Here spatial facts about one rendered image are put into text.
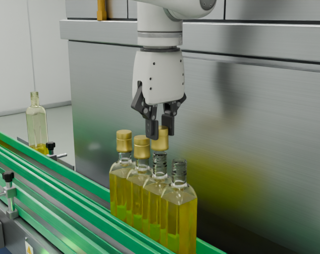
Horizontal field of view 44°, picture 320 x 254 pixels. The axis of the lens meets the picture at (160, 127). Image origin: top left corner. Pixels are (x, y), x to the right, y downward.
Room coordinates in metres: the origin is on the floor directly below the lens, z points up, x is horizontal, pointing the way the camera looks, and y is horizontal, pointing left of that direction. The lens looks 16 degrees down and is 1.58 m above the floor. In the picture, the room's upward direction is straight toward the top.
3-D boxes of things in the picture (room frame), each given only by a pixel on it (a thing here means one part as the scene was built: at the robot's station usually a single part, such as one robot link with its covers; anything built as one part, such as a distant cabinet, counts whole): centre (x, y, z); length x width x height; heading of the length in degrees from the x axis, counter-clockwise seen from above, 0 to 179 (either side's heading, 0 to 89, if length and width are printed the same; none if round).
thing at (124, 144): (0.85, 0.08, 1.31); 0.04 x 0.04 x 0.04
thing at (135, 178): (0.81, 0.04, 1.16); 0.06 x 0.06 x 0.21; 41
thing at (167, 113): (0.79, -0.02, 1.38); 0.03 x 0.03 x 0.07; 42
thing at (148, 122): (0.74, 0.02, 1.38); 0.03 x 0.03 x 0.07; 42
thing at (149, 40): (0.77, 0.00, 1.54); 0.09 x 0.08 x 0.03; 132
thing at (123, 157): (0.85, 0.08, 1.29); 0.03 x 0.03 x 0.05
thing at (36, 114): (1.42, 0.45, 1.18); 0.06 x 0.06 x 0.26; 46
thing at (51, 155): (1.25, 0.34, 1.11); 0.07 x 0.04 x 0.13; 132
